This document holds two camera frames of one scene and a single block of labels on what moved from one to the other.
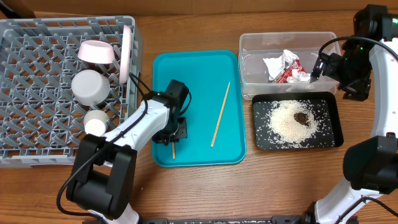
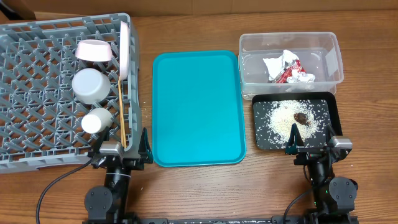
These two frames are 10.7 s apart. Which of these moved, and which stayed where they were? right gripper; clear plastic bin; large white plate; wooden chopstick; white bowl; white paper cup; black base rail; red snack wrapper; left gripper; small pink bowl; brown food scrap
Moved: wooden chopstick; left gripper; white paper cup; right gripper
Stayed: white bowl; red snack wrapper; black base rail; large white plate; clear plastic bin; brown food scrap; small pink bowl
